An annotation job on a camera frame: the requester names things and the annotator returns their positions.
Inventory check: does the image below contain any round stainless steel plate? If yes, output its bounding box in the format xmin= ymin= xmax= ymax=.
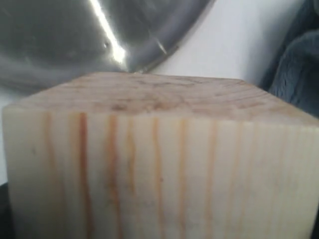
xmin=0 ymin=0 xmax=217 ymax=93

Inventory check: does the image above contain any grey-blue fluffy towel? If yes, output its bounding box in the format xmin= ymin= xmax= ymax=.
xmin=260 ymin=0 xmax=319 ymax=117

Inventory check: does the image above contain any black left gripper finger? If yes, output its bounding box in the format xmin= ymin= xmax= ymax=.
xmin=0 ymin=183 xmax=15 ymax=239

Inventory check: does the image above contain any light wooden cube block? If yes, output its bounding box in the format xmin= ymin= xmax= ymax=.
xmin=2 ymin=73 xmax=319 ymax=239

